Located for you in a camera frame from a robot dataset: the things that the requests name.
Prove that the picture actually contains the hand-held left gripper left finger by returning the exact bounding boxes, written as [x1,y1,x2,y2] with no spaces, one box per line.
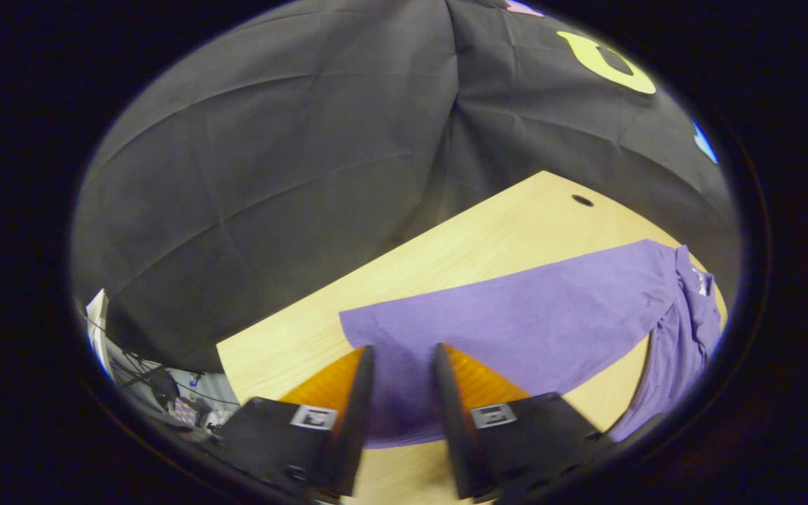
[201,344,377,502]

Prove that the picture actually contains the tangled black cables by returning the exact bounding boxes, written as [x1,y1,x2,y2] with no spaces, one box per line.
[113,351,240,439]

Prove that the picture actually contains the purple button shirt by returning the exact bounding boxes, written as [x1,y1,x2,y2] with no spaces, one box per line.
[339,238,725,450]

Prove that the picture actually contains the black backdrop cloth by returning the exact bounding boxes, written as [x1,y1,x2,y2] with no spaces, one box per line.
[71,0,741,372]

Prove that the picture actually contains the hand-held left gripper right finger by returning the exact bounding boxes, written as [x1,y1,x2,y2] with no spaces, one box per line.
[433,342,617,503]

